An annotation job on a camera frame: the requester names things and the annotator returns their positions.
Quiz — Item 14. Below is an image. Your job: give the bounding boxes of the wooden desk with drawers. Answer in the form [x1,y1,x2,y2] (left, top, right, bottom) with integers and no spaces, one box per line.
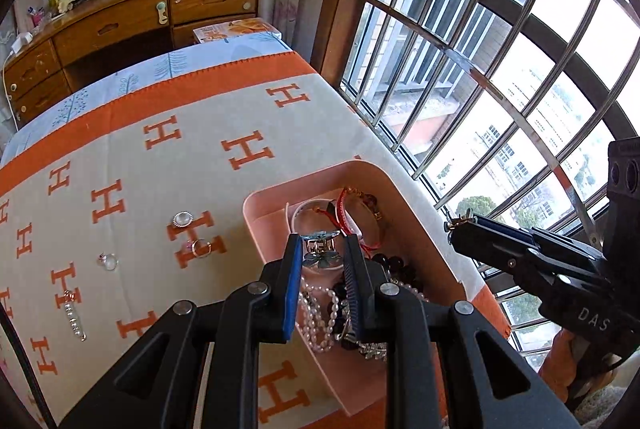
[2,0,262,124]

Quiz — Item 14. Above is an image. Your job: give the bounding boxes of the small gold bow earring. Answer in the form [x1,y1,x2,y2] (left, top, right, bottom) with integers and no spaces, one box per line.
[445,210,473,232]

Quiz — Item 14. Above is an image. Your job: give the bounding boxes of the orange and beige printed blanket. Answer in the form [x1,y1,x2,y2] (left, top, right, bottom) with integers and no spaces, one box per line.
[0,51,513,429]

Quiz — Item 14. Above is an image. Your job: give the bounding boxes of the silver pearl hair clip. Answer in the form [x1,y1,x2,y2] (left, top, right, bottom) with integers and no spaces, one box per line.
[301,231,343,269]

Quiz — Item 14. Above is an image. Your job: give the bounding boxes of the metal window grille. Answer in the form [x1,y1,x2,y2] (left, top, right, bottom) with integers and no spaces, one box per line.
[340,0,640,360]

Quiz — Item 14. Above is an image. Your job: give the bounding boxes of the white pearl bracelet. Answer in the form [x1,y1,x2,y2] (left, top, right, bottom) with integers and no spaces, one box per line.
[299,275,431,353]

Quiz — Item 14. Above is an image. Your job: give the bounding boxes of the black cable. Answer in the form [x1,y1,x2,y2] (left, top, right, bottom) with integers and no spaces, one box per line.
[0,304,56,429]

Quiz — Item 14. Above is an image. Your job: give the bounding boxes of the red bangle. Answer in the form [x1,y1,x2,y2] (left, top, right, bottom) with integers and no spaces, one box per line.
[335,188,383,260]

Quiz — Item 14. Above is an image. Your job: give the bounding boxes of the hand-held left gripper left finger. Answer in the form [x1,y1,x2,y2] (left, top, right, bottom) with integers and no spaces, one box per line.
[57,233,305,429]

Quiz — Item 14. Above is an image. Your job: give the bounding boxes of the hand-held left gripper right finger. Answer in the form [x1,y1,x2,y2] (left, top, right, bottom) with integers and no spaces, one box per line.
[342,234,583,429]

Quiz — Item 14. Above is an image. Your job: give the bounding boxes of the black bead bracelet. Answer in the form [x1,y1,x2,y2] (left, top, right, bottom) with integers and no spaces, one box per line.
[325,253,417,350]

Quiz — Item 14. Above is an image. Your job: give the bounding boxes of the light blue leaf-print bed sheet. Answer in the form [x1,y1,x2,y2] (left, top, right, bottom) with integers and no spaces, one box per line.
[0,31,296,160]

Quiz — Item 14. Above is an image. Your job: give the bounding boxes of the pink plastic box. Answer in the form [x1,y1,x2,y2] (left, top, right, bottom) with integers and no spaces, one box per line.
[242,160,483,415]

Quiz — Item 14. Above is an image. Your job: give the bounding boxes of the person's right hand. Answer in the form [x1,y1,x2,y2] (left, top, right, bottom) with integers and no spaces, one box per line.
[540,329,618,405]

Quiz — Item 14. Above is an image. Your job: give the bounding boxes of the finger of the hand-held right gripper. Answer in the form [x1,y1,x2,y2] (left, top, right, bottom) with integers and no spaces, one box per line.
[471,214,604,261]
[449,224,609,306]

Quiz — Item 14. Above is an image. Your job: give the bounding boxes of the white cable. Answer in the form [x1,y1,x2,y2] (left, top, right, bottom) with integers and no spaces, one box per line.
[2,54,16,120]

